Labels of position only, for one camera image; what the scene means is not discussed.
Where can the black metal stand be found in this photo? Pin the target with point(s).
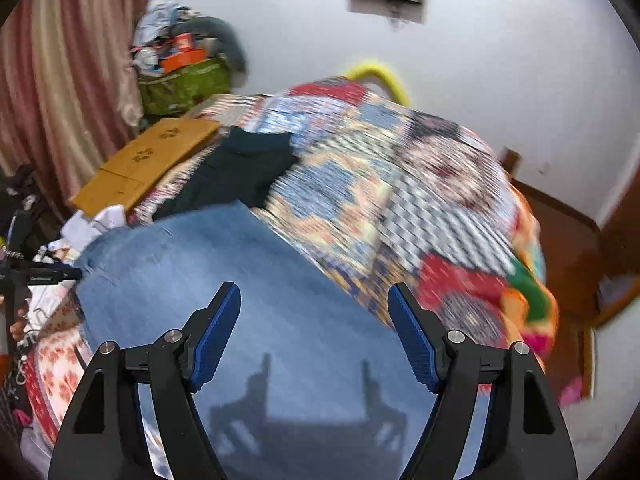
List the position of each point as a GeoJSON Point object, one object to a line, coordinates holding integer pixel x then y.
{"type": "Point", "coordinates": [50, 275]}

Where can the wooden bed post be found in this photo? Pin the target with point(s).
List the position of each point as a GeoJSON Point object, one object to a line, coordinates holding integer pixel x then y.
{"type": "Point", "coordinates": [510, 160]}

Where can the yellow foam bed rail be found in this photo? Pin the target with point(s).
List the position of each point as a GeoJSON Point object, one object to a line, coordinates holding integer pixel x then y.
{"type": "Point", "coordinates": [380, 69]}

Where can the pile of clothes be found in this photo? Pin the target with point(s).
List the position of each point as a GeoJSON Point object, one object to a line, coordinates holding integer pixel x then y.
{"type": "Point", "coordinates": [155, 20]}

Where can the pink object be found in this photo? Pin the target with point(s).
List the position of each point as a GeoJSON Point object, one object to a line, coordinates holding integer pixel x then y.
{"type": "Point", "coordinates": [571, 391]}

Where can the white crumpled cloth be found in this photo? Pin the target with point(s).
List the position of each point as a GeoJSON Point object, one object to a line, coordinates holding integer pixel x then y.
{"type": "Point", "coordinates": [100, 225]}

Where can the striped pink curtain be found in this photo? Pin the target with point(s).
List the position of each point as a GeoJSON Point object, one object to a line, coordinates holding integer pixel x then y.
{"type": "Point", "coordinates": [60, 85]}

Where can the dark cloth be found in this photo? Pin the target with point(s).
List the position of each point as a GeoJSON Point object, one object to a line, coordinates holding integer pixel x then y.
{"type": "Point", "coordinates": [235, 175]}

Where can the brown cardboard box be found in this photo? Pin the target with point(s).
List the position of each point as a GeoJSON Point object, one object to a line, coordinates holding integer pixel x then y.
{"type": "Point", "coordinates": [145, 160]}

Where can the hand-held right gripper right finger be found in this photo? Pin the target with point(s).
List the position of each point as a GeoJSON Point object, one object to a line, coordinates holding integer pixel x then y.
{"type": "Point", "coordinates": [412, 340]}

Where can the green storage bin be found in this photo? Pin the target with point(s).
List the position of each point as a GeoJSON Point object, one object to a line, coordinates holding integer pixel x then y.
{"type": "Point", "coordinates": [190, 85]}

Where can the colourful patchwork blanket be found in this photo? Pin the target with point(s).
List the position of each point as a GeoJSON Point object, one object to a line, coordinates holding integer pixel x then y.
{"type": "Point", "coordinates": [390, 185]}

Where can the grey plush toy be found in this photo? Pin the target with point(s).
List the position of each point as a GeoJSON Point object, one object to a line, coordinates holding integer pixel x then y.
{"type": "Point", "coordinates": [227, 35]}

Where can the small red box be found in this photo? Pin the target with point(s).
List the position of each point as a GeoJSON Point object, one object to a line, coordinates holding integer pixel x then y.
{"type": "Point", "coordinates": [182, 41]}

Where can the red floral white cloth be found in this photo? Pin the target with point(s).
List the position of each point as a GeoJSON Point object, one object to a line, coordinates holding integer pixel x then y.
{"type": "Point", "coordinates": [55, 370]}

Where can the orange box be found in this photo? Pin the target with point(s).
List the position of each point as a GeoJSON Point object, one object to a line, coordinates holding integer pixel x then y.
{"type": "Point", "coordinates": [182, 61]}

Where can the blue denim pants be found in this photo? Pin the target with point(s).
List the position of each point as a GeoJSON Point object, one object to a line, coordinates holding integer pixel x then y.
{"type": "Point", "coordinates": [300, 320]}

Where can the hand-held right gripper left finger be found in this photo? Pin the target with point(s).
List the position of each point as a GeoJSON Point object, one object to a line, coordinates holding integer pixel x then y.
{"type": "Point", "coordinates": [215, 340]}

